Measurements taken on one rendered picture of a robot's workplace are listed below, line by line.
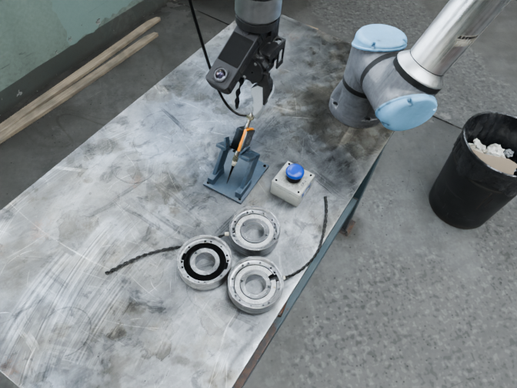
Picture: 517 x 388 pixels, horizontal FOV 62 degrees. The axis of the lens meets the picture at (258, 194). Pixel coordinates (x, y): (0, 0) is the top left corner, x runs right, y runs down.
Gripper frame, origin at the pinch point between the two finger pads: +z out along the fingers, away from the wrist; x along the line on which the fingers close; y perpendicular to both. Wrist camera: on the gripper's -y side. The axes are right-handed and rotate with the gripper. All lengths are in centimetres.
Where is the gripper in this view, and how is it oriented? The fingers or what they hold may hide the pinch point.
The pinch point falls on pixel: (245, 110)
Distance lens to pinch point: 87.0
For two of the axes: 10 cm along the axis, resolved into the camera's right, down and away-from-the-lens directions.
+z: -0.7, 5.7, 8.2
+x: -8.5, -4.6, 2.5
